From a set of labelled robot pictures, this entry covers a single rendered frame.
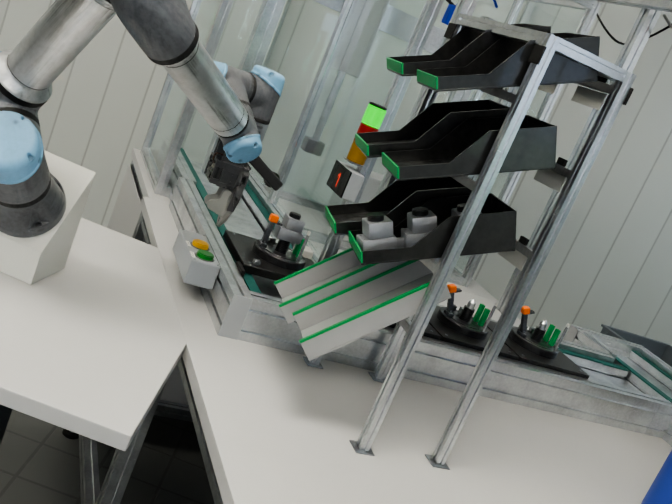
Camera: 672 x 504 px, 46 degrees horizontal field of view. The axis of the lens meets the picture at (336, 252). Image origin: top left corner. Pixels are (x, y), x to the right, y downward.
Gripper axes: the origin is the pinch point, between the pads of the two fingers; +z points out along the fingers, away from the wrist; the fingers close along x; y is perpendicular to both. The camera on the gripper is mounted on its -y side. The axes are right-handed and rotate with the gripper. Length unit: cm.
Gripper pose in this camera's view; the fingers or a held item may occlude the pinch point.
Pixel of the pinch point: (222, 221)
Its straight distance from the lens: 180.9
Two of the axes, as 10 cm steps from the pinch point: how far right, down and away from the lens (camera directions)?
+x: 3.1, 3.6, -8.8
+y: -8.7, -2.6, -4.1
